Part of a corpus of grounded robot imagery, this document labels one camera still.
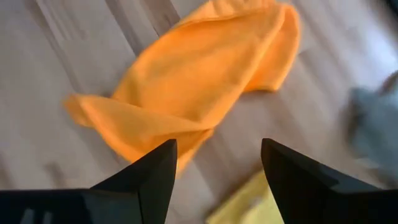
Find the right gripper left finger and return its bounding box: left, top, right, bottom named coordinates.
left=0, top=139, right=178, bottom=224

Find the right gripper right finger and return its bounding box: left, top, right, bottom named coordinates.
left=262, top=138, right=398, bottom=224

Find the yellow microfiber towel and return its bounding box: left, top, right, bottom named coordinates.
left=206, top=169, right=285, bottom=224

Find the grey microfiber towel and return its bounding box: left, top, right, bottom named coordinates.
left=341, top=71, right=398, bottom=181

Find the orange microfiber towel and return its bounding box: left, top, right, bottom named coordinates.
left=63, top=0, right=302, bottom=175

